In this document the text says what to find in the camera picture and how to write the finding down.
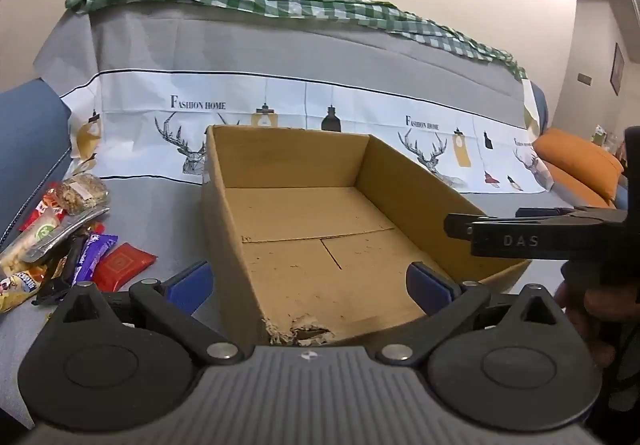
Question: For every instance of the grey deer print sofa cover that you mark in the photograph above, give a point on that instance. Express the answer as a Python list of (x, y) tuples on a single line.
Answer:
[(300, 50)]

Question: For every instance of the small framed wall picture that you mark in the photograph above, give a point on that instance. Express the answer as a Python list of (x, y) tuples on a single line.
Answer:
[(617, 69)]

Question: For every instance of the clear granola bar packet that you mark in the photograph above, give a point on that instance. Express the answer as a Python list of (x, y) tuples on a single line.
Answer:
[(80, 192)]

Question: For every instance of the yellow cartoon snack packet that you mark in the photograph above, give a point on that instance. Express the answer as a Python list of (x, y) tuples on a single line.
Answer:
[(20, 287)]

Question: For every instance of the brown cardboard box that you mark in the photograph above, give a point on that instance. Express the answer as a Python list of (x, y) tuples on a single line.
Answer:
[(300, 225)]

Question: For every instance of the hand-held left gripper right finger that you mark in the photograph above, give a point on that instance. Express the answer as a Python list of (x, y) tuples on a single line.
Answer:
[(427, 285)]

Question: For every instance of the wall switch plate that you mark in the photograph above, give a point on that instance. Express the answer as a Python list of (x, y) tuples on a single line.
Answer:
[(584, 78)]

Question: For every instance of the red square snack packet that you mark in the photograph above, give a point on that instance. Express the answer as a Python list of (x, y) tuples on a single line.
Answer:
[(122, 265)]

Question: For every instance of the red white snack packet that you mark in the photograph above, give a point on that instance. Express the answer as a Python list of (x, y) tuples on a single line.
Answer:
[(42, 211)]

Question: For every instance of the person's right hand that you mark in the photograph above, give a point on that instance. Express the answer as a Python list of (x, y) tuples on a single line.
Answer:
[(595, 310)]

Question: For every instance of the small orange candy packet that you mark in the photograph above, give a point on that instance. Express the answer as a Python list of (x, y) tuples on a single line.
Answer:
[(98, 227)]

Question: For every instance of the purple snack packet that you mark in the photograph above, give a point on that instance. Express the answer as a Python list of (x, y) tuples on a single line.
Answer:
[(95, 252)]

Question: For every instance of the orange cushion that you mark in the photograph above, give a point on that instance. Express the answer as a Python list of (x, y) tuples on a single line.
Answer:
[(575, 160)]

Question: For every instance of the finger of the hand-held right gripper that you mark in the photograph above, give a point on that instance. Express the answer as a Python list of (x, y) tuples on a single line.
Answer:
[(457, 226), (542, 212)]

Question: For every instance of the clear green label snack packet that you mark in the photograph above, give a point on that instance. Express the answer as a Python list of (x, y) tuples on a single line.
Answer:
[(45, 232)]

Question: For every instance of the black snack packet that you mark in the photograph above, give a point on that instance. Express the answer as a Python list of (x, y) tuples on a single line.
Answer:
[(62, 277)]

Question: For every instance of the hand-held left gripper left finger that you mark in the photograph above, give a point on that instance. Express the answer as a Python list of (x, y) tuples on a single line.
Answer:
[(190, 285)]

